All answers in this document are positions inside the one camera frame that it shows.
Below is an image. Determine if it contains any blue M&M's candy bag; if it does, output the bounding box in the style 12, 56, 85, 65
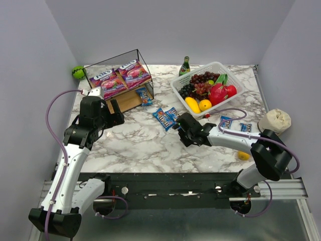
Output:
136, 87, 152, 106
165, 107, 180, 122
240, 123, 252, 133
220, 115, 233, 129
152, 108, 175, 132

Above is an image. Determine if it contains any purple Fox's candy bag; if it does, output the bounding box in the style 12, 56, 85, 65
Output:
89, 69, 126, 100
117, 59, 151, 89

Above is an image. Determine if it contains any white plastic fruit basket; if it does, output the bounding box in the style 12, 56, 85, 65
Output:
171, 62, 245, 118

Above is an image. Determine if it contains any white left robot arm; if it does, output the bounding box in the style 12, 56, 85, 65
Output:
29, 96, 124, 238

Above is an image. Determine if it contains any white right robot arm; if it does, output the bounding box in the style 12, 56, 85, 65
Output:
173, 113, 294, 193

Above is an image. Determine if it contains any yellow mango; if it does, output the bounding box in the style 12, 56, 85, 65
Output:
185, 97, 201, 113

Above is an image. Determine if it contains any orange fruit in basket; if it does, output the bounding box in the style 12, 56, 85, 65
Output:
199, 99, 212, 112

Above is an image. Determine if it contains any dark grape bunch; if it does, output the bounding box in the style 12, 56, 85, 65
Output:
179, 83, 195, 99

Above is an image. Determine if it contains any red grape bunch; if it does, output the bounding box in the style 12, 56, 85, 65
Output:
190, 71, 221, 100

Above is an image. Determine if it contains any pink dragon fruit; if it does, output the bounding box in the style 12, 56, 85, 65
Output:
208, 74, 228, 106

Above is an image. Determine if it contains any orange fruit on table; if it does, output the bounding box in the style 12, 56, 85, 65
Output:
237, 151, 251, 161

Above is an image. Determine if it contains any red apple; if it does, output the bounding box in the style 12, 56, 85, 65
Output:
226, 85, 237, 98

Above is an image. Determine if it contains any green watermelon ball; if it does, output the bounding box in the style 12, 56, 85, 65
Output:
72, 66, 85, 80

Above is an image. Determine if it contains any green glass bottle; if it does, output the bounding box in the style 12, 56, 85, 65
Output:
179, 56, 190, 76

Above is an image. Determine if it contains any beige cloth sack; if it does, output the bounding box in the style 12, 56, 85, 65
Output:
257, 108, 291, 136

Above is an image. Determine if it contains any wire and wood shelf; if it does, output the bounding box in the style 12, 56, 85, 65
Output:
83, 49, 154, 113

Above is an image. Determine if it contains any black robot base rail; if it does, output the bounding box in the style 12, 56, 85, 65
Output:
78, 172, 261, 210

